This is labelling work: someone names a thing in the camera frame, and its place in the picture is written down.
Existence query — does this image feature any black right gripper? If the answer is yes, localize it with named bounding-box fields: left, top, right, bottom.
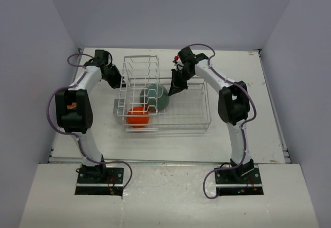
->
left=169, top=68, right=194, bottom=97

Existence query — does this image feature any large teal ceramic bowl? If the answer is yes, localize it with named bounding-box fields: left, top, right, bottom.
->
left=139, top=84, right=170, bottom=113

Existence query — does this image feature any white wire dish rack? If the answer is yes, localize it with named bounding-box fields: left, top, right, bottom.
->
left=113, top=55, right=211, bottom=132

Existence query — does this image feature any small orange bowl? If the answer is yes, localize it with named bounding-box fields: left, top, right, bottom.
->
left=126, top=106, right=150, bottom=129

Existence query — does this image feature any large orange bowl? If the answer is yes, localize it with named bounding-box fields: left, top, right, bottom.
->
left=67, top=103, right=77, bottom=110

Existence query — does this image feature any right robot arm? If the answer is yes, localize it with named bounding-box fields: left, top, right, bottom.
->
left=168, top=46, right=257, bottom=183

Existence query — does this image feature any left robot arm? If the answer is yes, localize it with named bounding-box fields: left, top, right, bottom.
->
left=54, top=50, right=125, bottom=183

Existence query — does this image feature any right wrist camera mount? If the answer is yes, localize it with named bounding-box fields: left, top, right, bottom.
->
left=173, top=55, right=179, bottom=66

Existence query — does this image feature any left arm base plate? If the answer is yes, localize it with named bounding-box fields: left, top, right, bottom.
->
left=75, top=164, right=124, bottom=196

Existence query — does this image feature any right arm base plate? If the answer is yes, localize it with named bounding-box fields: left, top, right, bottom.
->
left=215, top=166, right=264, bottom=196

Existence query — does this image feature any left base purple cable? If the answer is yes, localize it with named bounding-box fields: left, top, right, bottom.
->
left=103, top=160, right=133, bottom=194

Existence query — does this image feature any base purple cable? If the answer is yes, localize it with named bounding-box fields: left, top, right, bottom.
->
left=103, top=160, right=133, bottom=194
left=203, top=167, right=249, bottom=197

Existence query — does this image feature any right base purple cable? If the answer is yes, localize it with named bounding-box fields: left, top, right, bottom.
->
left=203, top=167, right=249, bottom=197

